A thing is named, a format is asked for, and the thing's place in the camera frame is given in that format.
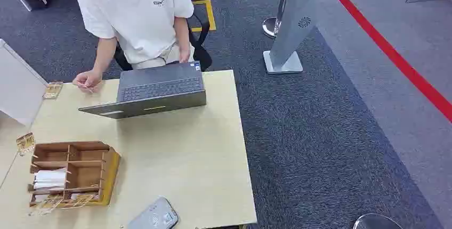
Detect person's right hand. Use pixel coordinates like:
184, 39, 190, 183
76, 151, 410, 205
72, 69, 103, 93

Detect person's left hand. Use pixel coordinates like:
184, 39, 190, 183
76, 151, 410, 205
178, 46, 192, 64

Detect black office chair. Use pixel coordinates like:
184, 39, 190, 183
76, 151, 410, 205
114, 12, 213, 72

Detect grey laptop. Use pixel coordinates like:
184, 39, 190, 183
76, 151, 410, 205
78, 61, 207, 120

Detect person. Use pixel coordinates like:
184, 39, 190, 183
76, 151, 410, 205
72, 0, 196, 93

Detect white partition panel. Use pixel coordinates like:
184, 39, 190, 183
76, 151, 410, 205
0, 38, 49, 127

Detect wooden card box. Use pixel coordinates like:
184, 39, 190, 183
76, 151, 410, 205
27, 141, 122, 210

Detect white card stack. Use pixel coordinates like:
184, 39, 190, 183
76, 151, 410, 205
33, 168, 67, 190

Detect grey standing kiosk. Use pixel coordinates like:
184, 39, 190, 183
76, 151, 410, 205
263, 0, 318, 75

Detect chrome round base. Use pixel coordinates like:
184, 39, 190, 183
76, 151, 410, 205
352, 213, 404, 229

